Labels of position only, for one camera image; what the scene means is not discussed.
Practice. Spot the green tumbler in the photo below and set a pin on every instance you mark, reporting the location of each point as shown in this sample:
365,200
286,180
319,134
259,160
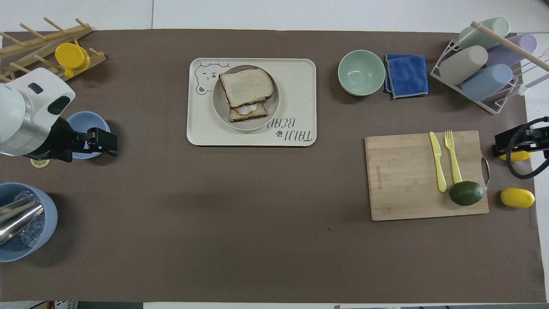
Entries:
482,32

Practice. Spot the yellow lemon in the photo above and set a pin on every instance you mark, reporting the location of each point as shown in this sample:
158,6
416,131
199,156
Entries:
517,198
520,156

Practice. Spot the green bowl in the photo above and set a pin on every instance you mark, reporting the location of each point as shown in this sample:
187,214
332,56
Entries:
361,72

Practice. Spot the purple tumbler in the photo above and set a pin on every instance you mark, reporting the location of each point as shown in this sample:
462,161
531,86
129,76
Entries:
510,53

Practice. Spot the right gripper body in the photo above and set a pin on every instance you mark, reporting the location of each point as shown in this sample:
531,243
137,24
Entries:
543,136

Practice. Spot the yellow plastic knife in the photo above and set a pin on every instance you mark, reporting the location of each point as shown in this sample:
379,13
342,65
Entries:
437,159

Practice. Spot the metal scoop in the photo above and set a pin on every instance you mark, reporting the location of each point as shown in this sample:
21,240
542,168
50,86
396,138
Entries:
17,214

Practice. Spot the green avocado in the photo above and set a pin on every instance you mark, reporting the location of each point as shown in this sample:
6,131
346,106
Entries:
466,193

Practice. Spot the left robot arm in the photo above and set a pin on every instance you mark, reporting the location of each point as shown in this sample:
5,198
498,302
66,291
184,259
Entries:
30,103

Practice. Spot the wooden rod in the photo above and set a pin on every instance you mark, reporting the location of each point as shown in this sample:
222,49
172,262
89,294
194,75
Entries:
510,45

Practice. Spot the yellow plastic cup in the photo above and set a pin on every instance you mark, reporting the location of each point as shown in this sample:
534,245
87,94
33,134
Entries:
68,56

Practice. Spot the beige round plate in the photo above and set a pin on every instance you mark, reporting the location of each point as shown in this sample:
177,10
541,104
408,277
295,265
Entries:
274,107

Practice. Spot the blue ice bucket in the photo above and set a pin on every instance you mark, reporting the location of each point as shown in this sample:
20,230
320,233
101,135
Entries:
47,223

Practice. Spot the small light blue cup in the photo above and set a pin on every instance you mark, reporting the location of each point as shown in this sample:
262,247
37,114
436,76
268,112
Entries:
83,122

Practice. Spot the wooden peg drying rack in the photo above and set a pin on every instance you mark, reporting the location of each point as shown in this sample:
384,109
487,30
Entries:
25,49

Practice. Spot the blue tumbler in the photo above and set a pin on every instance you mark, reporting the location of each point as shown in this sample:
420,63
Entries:
487,83

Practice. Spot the bread slice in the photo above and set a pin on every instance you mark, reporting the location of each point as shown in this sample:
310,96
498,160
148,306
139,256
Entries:
246,86

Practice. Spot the wooden cutting board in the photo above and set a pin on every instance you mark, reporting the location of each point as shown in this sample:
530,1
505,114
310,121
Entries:
403,180

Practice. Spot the blue cloth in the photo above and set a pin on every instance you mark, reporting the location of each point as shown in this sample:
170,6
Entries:
407,75

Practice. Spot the lemon slice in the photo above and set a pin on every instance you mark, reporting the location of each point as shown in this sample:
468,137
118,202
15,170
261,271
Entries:
39,163

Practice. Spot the sandwich base with egg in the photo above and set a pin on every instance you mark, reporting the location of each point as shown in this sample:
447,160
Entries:
251,113

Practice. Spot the beige tumbler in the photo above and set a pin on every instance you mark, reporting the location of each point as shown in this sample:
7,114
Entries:
463,64

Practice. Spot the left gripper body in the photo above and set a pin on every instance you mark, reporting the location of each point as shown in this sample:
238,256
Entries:
55,141

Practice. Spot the beige bear print tray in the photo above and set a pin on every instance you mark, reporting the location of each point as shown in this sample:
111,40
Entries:
296,90

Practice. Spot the yellow plastic fork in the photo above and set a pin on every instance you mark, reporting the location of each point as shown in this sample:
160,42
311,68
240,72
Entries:
452,159

